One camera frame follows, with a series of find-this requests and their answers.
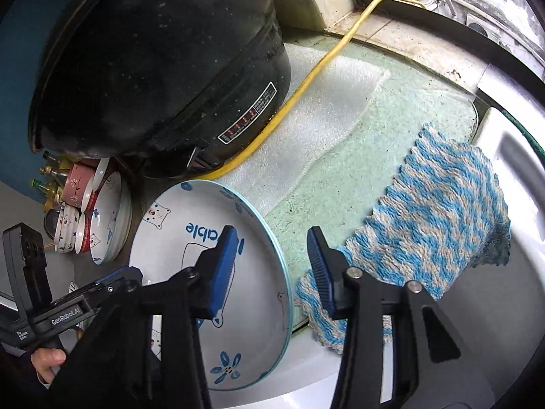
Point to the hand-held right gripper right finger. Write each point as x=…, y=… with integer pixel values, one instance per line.
x=319, y=272

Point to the outdoor air conditioner unit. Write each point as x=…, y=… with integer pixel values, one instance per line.
x=481, y=27

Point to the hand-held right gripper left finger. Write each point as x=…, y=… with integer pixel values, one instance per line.
x=225, y=264

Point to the white foam sheet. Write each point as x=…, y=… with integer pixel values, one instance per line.
x=332, y=93

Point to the blue white knitted cloth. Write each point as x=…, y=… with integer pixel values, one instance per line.
x=425, y=204

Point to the person's left hand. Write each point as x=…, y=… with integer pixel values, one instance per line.
x=47, y=360

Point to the round metal tin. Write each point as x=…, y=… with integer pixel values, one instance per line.
x=52, y=222

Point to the white bowl bear print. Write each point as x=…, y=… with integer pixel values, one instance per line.
x=64, y=220

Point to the glass bottle dark cap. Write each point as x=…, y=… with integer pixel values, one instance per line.
x=57, y=158

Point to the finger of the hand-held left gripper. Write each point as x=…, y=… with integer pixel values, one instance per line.
x=115, y=279

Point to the glass bottle gold cap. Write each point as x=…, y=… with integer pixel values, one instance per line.
x=53, y=174

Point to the large white plate blue print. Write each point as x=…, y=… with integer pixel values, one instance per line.
x=179, y=238

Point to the pink bowl flower print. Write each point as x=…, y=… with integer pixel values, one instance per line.
x=78, y=181

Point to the pale green mat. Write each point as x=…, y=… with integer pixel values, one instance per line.
x=383, y=136

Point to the black electric cooker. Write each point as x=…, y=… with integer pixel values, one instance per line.
x=149, y=51

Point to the green cap bottle yellow label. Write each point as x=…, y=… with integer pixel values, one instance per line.
x=44, y=189

